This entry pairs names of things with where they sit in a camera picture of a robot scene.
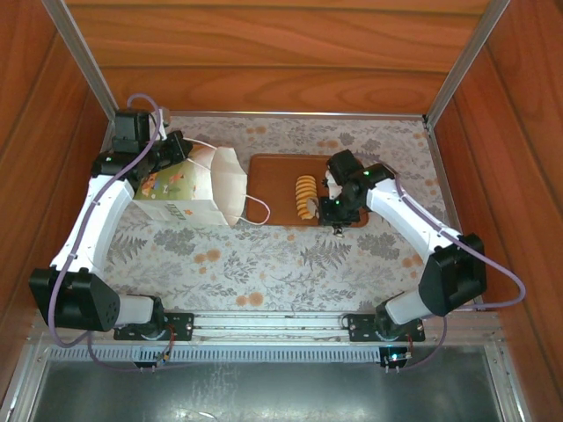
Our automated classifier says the ridged yellow fake bread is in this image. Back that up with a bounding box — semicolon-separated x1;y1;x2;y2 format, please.
293;173;319;222

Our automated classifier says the printed white paper bag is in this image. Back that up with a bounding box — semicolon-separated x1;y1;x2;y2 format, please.
131;138;272;229

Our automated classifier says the brown rectangular tray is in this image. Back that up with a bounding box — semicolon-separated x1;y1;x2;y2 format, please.
245;152;369;229

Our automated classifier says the floral tablecloth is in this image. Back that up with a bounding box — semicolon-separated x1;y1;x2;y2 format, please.
94;113;479;314

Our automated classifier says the small circuit board green light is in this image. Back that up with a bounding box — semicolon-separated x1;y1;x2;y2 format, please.
381;346;414;369

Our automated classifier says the grey metal sheet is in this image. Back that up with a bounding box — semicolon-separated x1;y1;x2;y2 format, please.
30;346;505;422

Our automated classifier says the aluminium frame post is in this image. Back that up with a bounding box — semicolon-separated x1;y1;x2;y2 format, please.
423;0;512;127
41;0;121;124

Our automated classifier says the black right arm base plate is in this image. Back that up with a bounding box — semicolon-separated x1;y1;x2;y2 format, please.
347;311;427;343

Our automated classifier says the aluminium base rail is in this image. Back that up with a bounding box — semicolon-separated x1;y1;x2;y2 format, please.
26;307;505;349

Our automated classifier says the grey slotted cable duct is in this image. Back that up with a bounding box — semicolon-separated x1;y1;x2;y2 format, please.
48;345;382;364

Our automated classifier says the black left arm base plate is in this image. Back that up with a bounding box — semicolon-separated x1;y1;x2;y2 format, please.
113;310;195;342

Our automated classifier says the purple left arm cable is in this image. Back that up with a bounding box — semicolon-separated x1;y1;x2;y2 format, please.
47;92;160;374

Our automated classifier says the aluminium frame rail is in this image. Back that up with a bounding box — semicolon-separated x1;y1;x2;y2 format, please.
483;345;531;422
0;346;49;422

